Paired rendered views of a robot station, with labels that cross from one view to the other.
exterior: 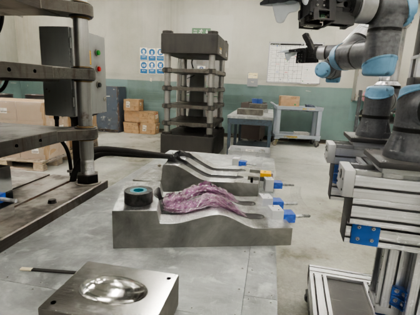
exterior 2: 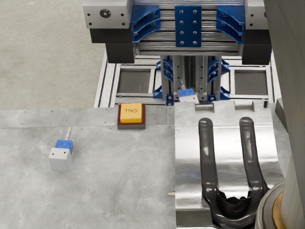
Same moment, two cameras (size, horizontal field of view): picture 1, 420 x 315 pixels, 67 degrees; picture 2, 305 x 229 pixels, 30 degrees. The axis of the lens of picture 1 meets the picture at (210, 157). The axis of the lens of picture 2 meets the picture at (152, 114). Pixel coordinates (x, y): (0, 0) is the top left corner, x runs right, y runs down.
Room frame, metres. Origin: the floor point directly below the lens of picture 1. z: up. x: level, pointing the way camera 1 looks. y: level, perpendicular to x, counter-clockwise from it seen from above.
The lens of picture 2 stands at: (1.57, 0.83, 2.04)
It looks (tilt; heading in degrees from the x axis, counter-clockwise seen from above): 48 degrees down; 264
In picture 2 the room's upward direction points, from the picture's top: 5 degrees counter-clockwise
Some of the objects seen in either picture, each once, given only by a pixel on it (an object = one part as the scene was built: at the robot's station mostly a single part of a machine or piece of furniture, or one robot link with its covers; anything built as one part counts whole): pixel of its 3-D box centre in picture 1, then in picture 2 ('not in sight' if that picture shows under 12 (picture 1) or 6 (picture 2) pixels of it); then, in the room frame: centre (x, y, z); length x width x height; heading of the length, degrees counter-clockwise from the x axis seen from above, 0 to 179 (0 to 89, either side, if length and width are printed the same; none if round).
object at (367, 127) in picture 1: (374, 125); not in sight; (1.49, -0.76, 1.09); 0.15 x 0.15 x 0.10
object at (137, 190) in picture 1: (138, 195); not in sight; (0.85, 0.20, 0.93); 0.08 x 0.08 x 0.04
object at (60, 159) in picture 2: (244, 163); (64, 145); (1.71, -0.19, 0.83); 0.13 x 0.05 x 0.05; 73
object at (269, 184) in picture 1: (279, 184); (185, 94); (1.34, -0.31, 0.83); 0.13 x 0.05 x 0.05; 90
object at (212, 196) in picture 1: (203, 197); not in sight; (0.95, 0.02, 0.90); 0.26 x 0.18 x 0.08; 97
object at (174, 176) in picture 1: (200, 174); (227, 180); (1.31, 0.04, 0.87); 0.50 x 0.26 x 0.14; 80
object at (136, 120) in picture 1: (141, 116); not in sight; (7.92, 1.74, 0.42); 0.86 x 0.33 x 0.83; 80
